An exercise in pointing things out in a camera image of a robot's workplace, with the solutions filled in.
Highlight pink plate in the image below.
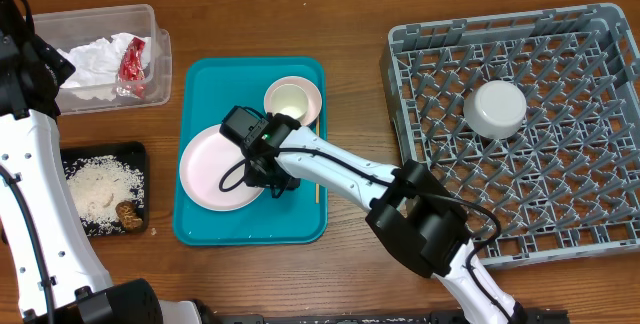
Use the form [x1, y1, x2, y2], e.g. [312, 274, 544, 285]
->
[179, 124, 263, 212]

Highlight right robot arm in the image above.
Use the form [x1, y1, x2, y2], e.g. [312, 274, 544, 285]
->
[222, 107, 527, 323]

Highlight clear plastic bin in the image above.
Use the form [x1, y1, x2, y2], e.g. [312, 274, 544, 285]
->
[34, 4, 172, 115]

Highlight red snack wrapper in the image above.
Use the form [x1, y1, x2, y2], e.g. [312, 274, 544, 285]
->
[116, 37, 146, 99]

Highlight white napkin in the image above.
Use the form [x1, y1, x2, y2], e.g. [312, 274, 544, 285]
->
[58, 32, 152, 101]

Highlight grey dishwasher rack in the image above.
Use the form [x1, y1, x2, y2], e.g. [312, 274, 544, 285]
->
[380, 3, 639, 268]

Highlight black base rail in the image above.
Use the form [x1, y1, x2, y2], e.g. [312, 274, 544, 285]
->
[213, 309, 570, 324]

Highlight cream paper cup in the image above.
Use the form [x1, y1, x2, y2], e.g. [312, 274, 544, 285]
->
[271, 84, 308, 120]

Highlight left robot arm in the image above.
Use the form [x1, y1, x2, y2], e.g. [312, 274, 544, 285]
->
[1, 0, 216, 323]

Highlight teal serving tray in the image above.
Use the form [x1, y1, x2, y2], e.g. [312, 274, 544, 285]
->
[173, 57, 328, 246]

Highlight pink bowl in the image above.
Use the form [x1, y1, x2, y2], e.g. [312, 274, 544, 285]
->
[264, 76, 323, 126]

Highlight rice leftovers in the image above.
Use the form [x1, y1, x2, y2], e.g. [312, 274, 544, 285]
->
[63, 155, 145, 237]

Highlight grey bowl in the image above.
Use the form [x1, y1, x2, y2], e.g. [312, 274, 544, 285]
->
[463, 80, 527, 140]

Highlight brown food piece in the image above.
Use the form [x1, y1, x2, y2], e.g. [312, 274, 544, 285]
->
[115, 201, 144, 231]

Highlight wooden chopstick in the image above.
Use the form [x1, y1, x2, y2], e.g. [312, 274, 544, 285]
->
[315, 118, 320, 204]

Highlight black tray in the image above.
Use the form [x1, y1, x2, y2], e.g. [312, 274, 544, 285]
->
[61, 141, 150, 236]

